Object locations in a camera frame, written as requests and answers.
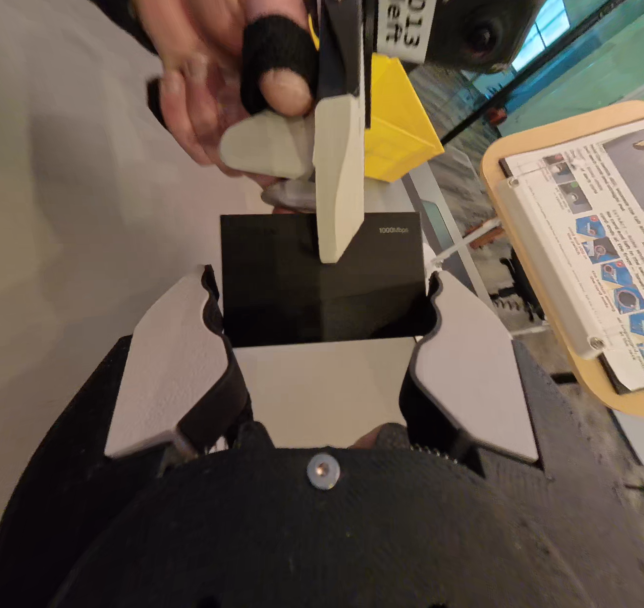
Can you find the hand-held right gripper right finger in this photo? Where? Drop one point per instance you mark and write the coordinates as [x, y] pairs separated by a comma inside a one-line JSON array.
[[473, 376]]

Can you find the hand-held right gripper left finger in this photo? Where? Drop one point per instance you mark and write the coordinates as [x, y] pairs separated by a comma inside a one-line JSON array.
[[171, 356]]

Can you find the printed instruction sheet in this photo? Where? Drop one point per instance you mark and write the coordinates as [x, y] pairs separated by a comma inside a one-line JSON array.
[[603, 225]]

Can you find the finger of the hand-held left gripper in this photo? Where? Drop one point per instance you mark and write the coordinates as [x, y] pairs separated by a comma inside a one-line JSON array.
[[339, 180], [266, 145]]

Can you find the wooden board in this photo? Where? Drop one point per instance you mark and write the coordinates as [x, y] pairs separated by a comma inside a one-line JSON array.
[[563, 130]]

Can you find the yellow plastic bin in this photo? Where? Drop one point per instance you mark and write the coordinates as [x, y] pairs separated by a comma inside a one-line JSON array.
[[397, 130]]

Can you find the black network switch box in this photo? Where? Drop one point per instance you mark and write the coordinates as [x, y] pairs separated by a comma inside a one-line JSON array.
[[302, 286]]

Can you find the person's left hand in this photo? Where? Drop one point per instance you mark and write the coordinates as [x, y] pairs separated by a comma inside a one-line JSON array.
[[201, 19]]

